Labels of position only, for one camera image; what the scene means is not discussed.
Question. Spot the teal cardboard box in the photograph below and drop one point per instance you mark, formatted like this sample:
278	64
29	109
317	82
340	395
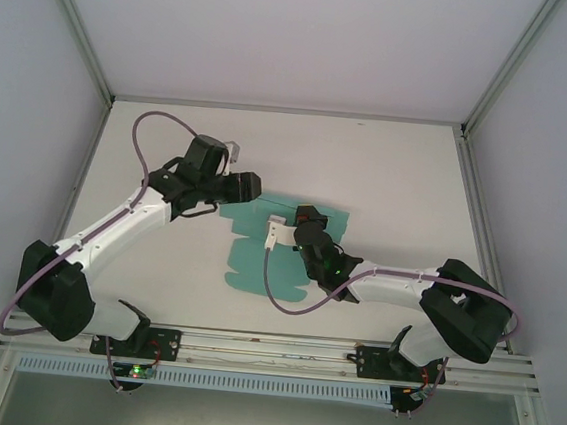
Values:
248	264

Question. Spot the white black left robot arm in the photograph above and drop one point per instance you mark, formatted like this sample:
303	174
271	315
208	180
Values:
111	226

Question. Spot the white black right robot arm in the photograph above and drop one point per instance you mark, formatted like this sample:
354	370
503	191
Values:
396	289

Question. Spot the small circuit board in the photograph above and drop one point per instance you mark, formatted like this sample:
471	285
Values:
418	395

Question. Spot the circuit board with green light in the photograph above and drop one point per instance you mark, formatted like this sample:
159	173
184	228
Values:
135	372

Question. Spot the aluminium rear rail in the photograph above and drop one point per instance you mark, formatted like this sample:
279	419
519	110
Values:
283	111

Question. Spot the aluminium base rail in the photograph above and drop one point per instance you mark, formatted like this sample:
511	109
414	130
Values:
260	353

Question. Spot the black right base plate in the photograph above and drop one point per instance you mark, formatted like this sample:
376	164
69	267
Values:
372	364

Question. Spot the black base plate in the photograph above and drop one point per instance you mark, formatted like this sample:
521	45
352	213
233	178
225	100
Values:
170	344
372	364

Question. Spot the aluminium side rail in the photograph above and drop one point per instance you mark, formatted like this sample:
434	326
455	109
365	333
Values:
86	153
475	201

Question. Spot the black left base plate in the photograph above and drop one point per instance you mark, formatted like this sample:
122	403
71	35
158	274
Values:
170	344

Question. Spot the aluminium frame post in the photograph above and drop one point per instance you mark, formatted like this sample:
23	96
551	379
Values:
78	27
511	68

